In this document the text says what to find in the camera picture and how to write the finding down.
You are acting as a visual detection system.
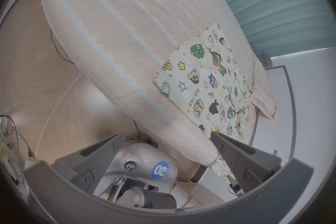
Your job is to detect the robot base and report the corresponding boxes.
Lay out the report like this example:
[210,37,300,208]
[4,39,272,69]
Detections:
[93,142,179,211]

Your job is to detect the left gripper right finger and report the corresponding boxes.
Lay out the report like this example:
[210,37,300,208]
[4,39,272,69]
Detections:
[211,131,283,194]

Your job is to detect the pink striped pillow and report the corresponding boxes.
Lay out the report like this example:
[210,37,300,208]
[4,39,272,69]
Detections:
[252,56,277,120]

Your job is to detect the white printed pyjama top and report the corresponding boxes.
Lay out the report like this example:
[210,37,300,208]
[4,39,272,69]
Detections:
[153,22,254,184]

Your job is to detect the bed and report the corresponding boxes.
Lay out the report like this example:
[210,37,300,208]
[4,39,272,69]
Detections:
[39,0,294,169]

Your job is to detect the grey bedside table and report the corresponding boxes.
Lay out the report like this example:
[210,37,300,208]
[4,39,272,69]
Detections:
[251,43,271,66]

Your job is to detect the black cable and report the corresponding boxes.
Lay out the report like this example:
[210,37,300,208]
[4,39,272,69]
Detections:
[50,29,75,65]

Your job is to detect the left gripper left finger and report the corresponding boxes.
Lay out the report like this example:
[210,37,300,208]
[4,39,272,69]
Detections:
[52,132,127,193]

